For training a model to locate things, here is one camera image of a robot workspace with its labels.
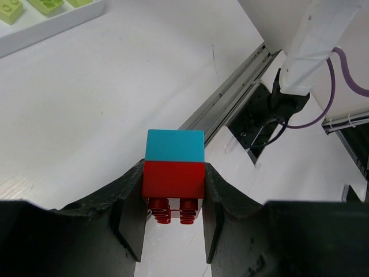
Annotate yellow-green lego brick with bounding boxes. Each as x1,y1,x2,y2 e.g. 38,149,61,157
28,0,65,15
66,0,93,8
0,0,24,25

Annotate aluminium front rail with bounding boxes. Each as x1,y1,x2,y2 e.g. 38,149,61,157
179,43,275,144

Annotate red teal lego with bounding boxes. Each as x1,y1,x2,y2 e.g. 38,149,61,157
141,129,205,225

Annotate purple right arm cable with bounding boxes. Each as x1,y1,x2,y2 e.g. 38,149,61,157
285,47,369,129

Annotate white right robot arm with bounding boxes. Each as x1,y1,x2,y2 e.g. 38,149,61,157
268,1,368,129

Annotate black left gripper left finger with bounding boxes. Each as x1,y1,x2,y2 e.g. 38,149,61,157
1,161,146,276

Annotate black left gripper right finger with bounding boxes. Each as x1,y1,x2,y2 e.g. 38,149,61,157
203,163,368,276

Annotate white divided sorting tray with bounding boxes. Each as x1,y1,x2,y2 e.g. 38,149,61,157
1,1,105,58

